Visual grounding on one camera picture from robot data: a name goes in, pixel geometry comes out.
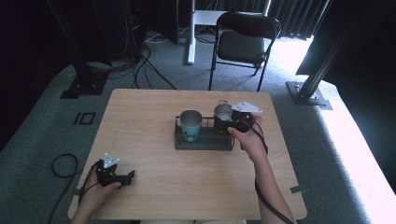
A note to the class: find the person's left hand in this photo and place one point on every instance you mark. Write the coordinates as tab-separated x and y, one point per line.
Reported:
96	197

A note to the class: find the silver metal cup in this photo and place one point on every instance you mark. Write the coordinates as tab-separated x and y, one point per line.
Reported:
221	111

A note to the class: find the grey tape piece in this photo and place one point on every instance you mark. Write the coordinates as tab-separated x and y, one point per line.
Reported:
298	188

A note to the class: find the person's right hand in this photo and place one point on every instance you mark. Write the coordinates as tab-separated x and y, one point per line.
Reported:
250	143

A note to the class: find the teal metal cup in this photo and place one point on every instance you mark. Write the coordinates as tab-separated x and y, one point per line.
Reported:
190	127

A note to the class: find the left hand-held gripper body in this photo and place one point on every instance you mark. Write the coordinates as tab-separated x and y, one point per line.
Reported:
107	175

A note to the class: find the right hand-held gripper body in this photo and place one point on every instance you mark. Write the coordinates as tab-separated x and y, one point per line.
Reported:
243	119

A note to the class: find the dark curtain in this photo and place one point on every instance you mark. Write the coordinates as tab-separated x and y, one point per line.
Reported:
295	15

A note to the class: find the black folding chair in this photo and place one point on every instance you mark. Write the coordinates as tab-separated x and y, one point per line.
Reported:
241	46

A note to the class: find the black metal stand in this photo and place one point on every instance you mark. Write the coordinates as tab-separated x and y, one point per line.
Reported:
84	85
306	93

